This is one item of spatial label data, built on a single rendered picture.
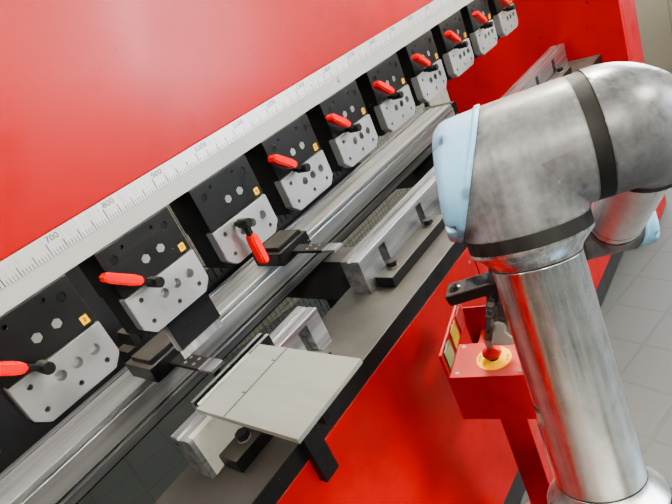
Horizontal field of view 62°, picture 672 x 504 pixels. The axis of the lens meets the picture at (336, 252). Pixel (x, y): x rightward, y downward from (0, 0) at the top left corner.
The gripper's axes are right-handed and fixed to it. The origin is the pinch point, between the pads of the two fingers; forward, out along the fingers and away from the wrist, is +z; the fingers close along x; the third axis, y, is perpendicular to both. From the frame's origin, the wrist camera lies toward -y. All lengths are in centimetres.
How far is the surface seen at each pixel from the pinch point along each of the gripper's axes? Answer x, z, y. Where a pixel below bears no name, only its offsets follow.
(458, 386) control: -5.7, 8.1, -4.2
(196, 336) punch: -27, -12, -49
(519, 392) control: -5.8, 5.9, 7.6
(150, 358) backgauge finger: -23, 1, -66
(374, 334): -1.3, 2.7, -23.5
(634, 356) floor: 85, 71, 48
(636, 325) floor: 103, 70, 50
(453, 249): 32.7, 0.4, -12.7
